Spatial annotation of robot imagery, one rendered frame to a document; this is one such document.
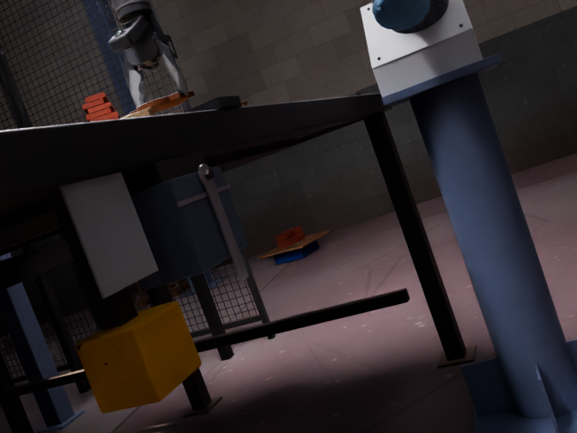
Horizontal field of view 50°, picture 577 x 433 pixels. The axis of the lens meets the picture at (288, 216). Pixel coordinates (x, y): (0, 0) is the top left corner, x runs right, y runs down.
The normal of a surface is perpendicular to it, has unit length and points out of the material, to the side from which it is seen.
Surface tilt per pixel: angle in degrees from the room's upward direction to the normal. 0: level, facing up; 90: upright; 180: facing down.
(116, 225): 90
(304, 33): 90
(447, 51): 90
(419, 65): 90
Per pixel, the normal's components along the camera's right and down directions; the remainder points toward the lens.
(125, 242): 0.87, -0.29
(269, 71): -0.26, 0.18
